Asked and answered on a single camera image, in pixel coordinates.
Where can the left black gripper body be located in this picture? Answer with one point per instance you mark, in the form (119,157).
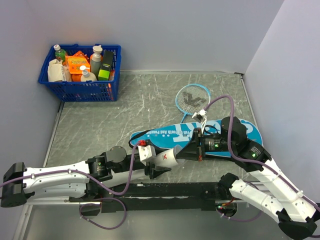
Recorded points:
(126,167)

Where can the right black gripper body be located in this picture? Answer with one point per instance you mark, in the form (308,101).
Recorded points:
(214,142)

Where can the white shuttlecock tube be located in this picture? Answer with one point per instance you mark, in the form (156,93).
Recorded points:
(165,158)

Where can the blue racket cover bag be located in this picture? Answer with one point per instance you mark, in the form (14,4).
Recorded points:
(169,136)

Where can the blue badminton racket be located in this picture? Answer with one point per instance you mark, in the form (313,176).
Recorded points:
(192,98)

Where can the blue plastic basket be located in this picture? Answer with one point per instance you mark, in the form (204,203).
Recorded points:
(96,91)

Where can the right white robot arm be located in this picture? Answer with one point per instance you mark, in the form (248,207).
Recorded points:
(295,214)

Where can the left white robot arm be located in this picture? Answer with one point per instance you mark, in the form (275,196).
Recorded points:
(82,180)

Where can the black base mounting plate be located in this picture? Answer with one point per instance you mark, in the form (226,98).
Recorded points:
(112,206)

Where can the black green box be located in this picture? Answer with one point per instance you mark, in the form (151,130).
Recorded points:
(106,66)

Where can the beige pump bottle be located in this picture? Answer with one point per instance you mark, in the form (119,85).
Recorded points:
(87,75)

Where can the grey pump bottle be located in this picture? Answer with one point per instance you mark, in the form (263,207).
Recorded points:
(96,59)

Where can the beige cloth bag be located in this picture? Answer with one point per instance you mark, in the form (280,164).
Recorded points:
(57,72)

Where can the orange snack packet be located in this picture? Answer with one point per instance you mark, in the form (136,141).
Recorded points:
(74,62)

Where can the green drink bottle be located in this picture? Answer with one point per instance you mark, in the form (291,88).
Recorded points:
(60,54)

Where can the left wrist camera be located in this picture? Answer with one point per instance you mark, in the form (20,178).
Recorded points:
(146,152)

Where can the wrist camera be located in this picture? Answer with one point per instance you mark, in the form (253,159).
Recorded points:
(201,118)
(146,152)

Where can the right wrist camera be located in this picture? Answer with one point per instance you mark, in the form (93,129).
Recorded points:
(201,118)

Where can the aluminium rail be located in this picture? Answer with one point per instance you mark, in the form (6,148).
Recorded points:
(62,201)

